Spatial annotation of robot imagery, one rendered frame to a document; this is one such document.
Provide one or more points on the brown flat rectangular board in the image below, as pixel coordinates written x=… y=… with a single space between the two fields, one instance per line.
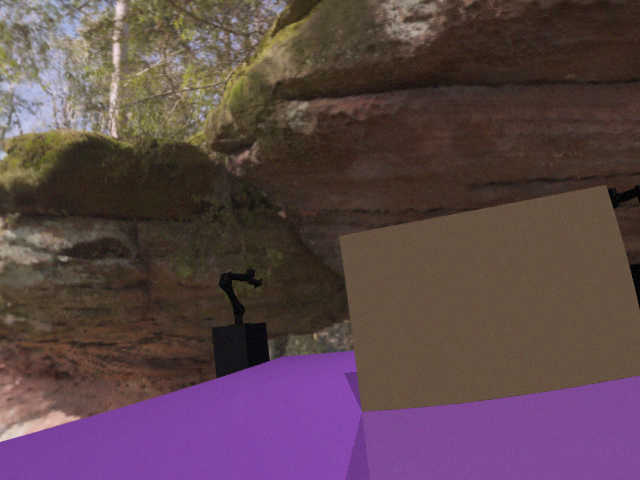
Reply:
x=503 y=301

